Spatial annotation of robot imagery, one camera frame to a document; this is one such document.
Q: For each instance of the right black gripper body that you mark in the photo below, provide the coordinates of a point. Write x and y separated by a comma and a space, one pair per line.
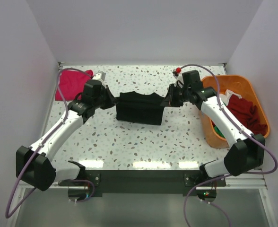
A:
178, 96

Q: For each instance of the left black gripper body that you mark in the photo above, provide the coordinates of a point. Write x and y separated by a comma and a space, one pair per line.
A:
104, 100

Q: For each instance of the black t shirt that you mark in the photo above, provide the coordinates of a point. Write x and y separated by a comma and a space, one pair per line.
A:
139, 108

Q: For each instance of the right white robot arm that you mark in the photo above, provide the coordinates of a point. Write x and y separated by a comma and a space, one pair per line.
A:
246, 150

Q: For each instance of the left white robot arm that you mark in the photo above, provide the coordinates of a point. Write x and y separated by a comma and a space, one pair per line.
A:
34, 164

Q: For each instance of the folded pink t shirt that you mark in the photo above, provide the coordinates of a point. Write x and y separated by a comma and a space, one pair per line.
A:
72, 82

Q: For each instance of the white t shirt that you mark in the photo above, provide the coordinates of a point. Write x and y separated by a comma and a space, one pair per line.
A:
227, 95

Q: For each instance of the green t shirt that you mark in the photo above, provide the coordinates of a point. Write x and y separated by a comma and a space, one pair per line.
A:
218, 132

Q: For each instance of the orange plastic basket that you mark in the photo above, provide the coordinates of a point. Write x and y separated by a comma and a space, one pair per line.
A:
242, 86

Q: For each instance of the dark red t shirt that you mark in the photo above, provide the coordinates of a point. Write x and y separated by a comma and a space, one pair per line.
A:
247, 114

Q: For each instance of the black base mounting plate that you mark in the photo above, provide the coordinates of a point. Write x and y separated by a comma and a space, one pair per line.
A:
143, 181

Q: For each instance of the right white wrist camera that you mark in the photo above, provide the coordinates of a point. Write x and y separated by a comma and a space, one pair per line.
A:
177, 73

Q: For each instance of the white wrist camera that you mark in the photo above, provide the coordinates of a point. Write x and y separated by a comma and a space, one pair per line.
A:
99, 76
177, 73

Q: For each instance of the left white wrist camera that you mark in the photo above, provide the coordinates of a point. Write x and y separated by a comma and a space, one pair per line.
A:
99, 76

